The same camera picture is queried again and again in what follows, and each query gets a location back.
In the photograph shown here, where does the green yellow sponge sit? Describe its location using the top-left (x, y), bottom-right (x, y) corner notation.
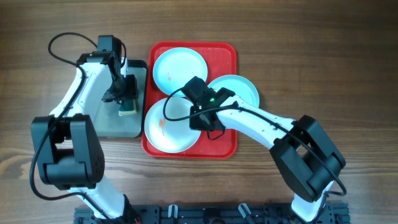
top-left (119, 100), bottom-right (137, 116)

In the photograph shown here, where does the white plate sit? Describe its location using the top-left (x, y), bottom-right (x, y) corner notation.
top-left (144, 97), bottom-right (201, 153)

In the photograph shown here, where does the turquoise plate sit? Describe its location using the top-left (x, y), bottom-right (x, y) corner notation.
top-left (208, 75), bottom-right (260, 108)

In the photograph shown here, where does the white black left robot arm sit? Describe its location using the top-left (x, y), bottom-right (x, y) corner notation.
top-left (30, 49), bottom-right (141, 223)

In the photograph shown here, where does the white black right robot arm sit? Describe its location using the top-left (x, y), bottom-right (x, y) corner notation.
top-left (188, 93), bottom-right (347, 223)

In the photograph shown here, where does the black water tray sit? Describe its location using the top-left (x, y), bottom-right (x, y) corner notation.
top-left (93, 60), bottom-right (147, 138)

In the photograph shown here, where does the red plastic tray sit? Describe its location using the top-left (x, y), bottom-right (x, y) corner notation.
top-left (141, 41), bottom-right (238, 159)

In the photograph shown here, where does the light blue far plate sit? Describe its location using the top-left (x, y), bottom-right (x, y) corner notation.
top-left (152, 47), bottom-right (208, 95)

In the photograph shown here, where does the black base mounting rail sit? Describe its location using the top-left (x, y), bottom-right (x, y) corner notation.
top-left (73, 202), bottom-right (351, 224)

